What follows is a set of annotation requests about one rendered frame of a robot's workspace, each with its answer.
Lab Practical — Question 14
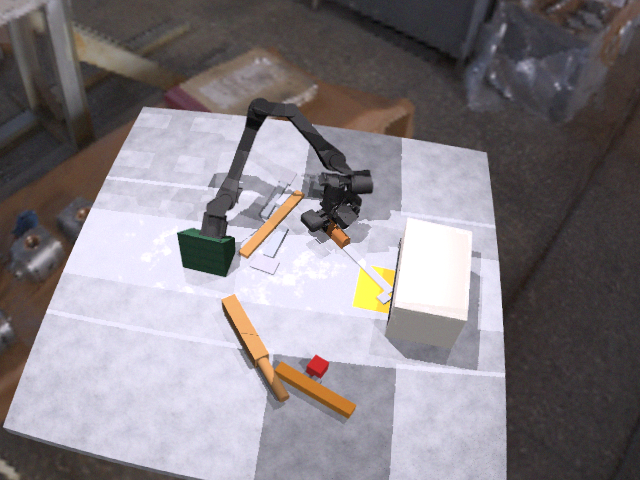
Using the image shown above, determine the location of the red block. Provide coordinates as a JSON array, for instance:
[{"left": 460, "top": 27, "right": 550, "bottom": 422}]
[{"left": 306, "top": 355, "right": 329, "bottom": 379}]

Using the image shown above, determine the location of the orange bar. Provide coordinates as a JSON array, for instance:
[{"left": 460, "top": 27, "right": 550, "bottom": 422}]
[
  {"left": 274, "top": 361, "right": 356, "bottom": 419},
  {"left": 239, "top": 190, "right": 305, "bottom": 259}
]

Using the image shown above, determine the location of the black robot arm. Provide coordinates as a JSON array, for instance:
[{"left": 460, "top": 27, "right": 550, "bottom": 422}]
[{"left": 199, "top": 97, "right": 374, "bottom": 239}]

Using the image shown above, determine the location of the brown cylinder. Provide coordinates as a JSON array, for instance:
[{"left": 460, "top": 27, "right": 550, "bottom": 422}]
[{"left": 321, "top": 218, "right": 393, "bottom": 294}]

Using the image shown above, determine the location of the orange block with cylindrical handle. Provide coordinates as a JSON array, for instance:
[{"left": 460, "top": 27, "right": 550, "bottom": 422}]
[{"left": 221, "top": 294, "right": 290, "bottom": 403}]

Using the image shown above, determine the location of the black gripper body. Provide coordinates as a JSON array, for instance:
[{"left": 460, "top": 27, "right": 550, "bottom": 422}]
[{"left": 300, "top": 190, "right": 362, "bottom": 232}]

